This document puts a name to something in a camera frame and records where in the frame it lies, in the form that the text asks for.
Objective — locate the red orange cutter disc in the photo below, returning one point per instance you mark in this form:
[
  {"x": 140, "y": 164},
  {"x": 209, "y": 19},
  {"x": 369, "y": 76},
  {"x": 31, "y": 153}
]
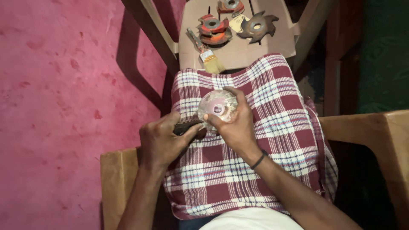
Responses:
[{"x": 219, "y": 39}]

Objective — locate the maroon white plaid cloth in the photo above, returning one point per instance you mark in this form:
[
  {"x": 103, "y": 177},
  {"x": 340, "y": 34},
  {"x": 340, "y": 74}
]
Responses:
[{"x": 281, "y": 127}]

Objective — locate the black wristband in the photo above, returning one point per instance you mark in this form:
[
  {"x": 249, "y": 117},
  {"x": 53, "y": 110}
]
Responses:
[{"x": 259, "y": 159}]

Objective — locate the dark wooden furniture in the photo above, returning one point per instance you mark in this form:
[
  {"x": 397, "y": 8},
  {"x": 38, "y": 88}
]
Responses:
[{"x": 342, "y": 48}]

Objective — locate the person's left hand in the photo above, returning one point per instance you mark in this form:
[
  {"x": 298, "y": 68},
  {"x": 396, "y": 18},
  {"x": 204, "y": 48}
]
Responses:
[{"x": 156, "y": 140}]

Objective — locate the white shirt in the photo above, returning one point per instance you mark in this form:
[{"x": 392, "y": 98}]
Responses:
[{"x": 252, "y": 220}]

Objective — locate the person's right hand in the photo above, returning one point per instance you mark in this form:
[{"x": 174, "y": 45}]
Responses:
[{"x": 238, "y": 134}]

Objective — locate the paintbrush with pale bristles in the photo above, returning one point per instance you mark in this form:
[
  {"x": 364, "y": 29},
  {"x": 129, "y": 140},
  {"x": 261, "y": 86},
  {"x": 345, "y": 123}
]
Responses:
[{"x": 207, "y": 57}]

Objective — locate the pale card piece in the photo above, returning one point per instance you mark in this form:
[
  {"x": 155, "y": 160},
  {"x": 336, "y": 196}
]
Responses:
[{"x": 236, "y": 23}]

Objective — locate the beige plastic chair with tools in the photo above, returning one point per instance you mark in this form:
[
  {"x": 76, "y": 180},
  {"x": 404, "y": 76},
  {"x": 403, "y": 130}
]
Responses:
[{"x": 246, "y": 52}]

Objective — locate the shiny round metal cutter disc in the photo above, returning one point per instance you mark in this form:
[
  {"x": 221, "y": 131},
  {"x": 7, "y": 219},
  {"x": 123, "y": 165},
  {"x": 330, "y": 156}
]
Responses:
[{"x": 209, "y": 100}]

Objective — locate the red cutter head, grey hub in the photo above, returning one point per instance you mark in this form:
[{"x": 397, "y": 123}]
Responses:
[
  {"x": 230, "y": 4},
  {"x": 212, "y": 24}
]

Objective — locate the rusty toothed cutter wheel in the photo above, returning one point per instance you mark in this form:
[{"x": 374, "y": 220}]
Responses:
[{"x": 257, "y": 27}]

